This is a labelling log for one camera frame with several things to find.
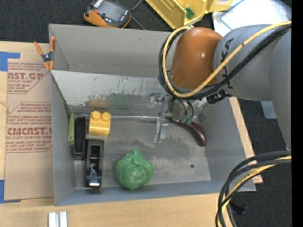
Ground black tape dispenser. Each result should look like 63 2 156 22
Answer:
85 138 105 189

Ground grey metal bin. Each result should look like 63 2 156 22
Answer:
48 24 258 207

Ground olive green flat block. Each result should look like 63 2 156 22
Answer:
68 112 76 146

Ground black cylinder on white bracket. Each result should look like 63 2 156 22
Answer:
189 90 229 112

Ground yellow toy building block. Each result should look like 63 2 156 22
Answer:
88 110 112 138

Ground dark purple toy eggplant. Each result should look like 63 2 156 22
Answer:
175 120 207 148

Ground green toy lettuce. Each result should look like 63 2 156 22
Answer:
115 148 155 191

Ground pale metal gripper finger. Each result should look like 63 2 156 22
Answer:
149 92 165 104
154 117 169 144

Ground brown cardboard board red print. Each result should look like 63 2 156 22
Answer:
0 41 55 204

